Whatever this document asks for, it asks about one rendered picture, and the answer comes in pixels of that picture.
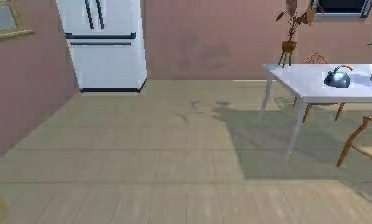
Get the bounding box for dark window with grey frame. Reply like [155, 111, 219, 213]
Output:
[310, 0, 372, 19]

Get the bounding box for white table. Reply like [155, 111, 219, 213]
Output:
[258, 63, 372, 163]

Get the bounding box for grey kettle with orange handle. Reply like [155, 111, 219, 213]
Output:
[323, 64, 355, 89]

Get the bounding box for brown house plant in pot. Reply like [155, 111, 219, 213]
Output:
[275, 0, 318, 68]

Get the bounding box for black fridge handle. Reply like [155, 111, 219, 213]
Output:
[84, 0, 95, 30]
[95, 0, 105, 30]

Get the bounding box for wooden chair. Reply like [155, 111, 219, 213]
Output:
[292, 52, 346, 124]
[336, 114, 372, 168]

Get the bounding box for white fridge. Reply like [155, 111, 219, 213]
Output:
[55, 0, 148, 94]

